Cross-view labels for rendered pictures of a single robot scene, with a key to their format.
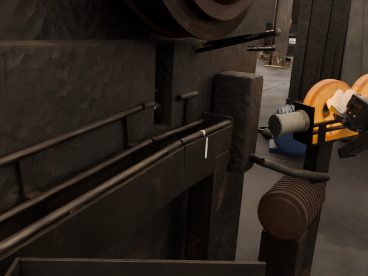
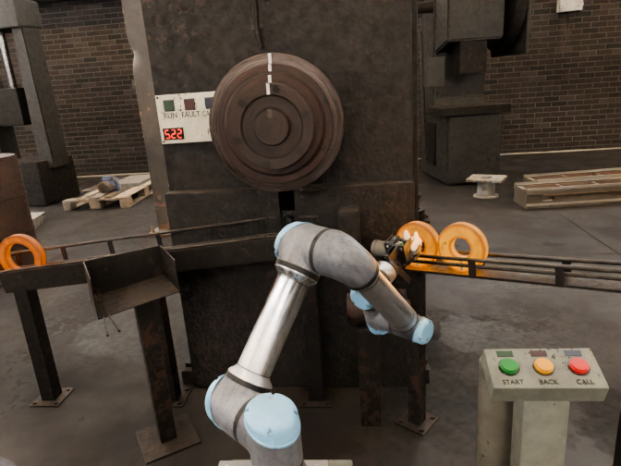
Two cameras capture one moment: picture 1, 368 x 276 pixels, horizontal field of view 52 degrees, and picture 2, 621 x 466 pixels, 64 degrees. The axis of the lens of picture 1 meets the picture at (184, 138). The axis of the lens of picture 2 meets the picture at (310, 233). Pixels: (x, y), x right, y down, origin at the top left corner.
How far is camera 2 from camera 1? 1.69 m
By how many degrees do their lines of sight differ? 62
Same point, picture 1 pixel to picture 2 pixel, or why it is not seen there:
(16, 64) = (205, 198)
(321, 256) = not seen: hidden behind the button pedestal
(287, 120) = (376, 245)
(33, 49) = (211, 193)
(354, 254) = (579, 444)
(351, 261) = not seen: hidden behind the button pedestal
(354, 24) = not seen: outside the picture
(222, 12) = (279, 179)
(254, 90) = (341, 219)
